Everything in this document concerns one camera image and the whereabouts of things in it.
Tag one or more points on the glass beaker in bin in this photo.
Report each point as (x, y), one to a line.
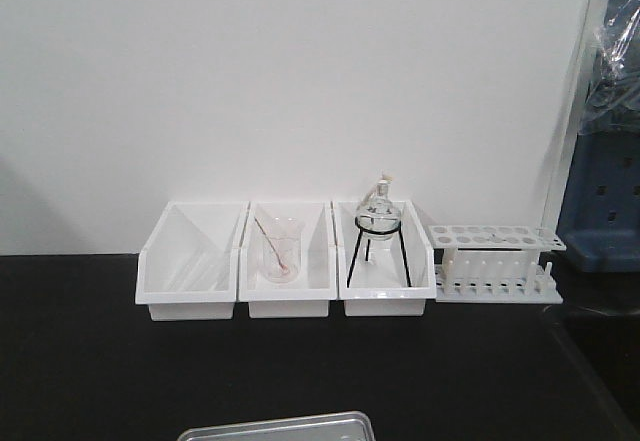
(285, 233)

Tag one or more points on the silver metal tray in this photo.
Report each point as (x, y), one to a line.
(351, 425)

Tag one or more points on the round glass flask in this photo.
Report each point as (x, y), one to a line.
(376, 214)

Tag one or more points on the middle white storage bin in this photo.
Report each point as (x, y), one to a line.
(316, 286)

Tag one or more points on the white storage bin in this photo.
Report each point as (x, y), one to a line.
(378, 286)
(316, 286)
(188, 268)

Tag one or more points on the glass stirring rod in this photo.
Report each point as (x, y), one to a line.
(282, 266)

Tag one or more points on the right white storage bin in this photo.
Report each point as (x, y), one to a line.
(378, 286)

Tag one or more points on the left white storage bin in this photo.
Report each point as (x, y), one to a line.
(188, 268)

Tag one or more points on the white test tube rack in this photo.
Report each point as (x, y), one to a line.
(494, 264)

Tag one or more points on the blue perforated crate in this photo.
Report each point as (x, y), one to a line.
(599, 220)

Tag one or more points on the clear plastic bag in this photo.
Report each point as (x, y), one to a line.
(612, 98)

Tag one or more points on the black wire tripod stand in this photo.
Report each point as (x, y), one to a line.
(362, 230)

